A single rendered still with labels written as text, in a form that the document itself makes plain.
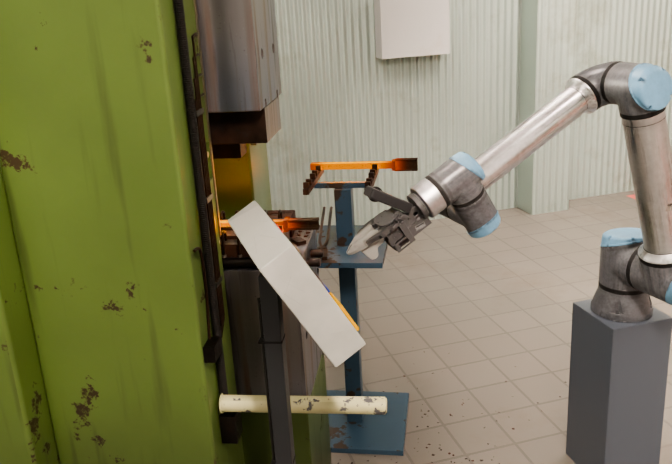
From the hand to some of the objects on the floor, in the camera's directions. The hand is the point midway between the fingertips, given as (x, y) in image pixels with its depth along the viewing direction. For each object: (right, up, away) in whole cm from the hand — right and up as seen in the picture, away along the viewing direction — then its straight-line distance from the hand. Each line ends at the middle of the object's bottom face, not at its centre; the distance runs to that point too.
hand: (349, 248), depth 172 cm
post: (-12, -107, +17) cm, 109 cm away
